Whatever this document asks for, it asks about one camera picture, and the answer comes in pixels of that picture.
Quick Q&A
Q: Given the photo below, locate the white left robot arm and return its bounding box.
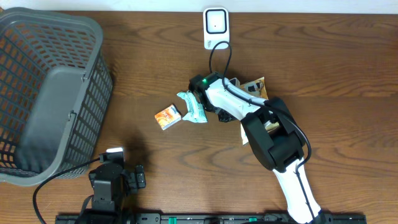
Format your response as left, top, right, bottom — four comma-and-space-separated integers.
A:
75, 163, 146, 224

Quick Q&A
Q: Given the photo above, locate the yellow snack bag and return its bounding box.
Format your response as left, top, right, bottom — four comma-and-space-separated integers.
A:
230, 77, 279, 133

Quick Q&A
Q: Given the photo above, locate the white barcode scanner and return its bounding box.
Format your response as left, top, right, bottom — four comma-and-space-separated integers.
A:
203, 7, 230, 50

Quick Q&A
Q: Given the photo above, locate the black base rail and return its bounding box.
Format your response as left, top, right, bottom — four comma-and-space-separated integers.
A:
55, 212, 368, 224

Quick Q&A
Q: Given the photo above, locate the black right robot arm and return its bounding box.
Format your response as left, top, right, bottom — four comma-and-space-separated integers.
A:
188, 72, 321, 223

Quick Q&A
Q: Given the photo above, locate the grey plastic basket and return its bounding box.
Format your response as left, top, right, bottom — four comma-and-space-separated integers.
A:
1, 7, 113, 186

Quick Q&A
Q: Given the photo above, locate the orange small box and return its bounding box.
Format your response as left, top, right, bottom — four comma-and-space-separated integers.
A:
154, 105, 182, 130

